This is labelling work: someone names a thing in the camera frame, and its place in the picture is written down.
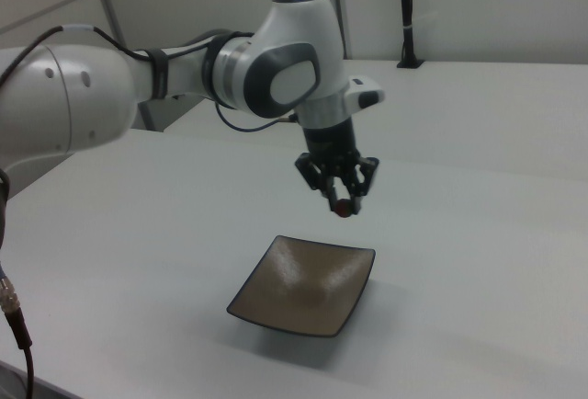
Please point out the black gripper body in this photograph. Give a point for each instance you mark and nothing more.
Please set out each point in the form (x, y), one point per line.
(331, 148)

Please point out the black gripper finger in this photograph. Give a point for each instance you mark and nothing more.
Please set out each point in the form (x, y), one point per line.
(365, 176)
(312, 174)

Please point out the small red ball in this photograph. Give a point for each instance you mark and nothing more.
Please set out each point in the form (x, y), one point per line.
(342, 209)

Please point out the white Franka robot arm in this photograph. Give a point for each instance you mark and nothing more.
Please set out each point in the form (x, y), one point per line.
(92, 91)

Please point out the brown square ceramic plate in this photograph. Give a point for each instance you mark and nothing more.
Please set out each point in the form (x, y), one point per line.
(303, 286)

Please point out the black camera pole with base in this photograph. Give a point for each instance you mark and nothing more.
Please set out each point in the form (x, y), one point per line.
(408, 13)

